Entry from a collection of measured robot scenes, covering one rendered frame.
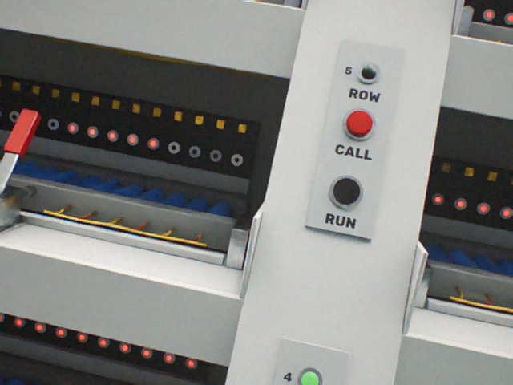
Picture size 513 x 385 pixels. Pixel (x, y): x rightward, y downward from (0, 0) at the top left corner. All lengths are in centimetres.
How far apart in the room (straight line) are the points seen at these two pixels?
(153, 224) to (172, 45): 13
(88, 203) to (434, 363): 26
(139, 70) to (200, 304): 32
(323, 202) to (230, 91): 26
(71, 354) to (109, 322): 18
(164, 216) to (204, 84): 21
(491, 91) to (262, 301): 20
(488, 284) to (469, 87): 14
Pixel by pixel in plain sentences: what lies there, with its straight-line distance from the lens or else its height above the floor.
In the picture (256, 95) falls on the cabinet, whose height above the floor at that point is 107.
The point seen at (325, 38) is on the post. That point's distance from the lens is 36.
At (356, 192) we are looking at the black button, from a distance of 32.
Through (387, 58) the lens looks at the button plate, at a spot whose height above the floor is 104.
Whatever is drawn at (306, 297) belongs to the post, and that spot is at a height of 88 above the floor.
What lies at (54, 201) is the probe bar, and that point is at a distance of 43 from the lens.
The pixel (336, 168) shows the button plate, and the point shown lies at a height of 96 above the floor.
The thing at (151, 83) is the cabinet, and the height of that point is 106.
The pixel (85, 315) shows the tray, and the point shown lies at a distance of 36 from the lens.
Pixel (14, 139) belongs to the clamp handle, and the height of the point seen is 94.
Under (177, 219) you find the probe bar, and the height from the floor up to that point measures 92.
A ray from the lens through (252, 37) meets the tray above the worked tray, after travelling 37.
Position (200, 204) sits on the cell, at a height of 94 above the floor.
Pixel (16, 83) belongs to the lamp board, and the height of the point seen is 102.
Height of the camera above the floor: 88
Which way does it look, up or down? 9 degrees up
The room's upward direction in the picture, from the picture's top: 12 degrees clockwise
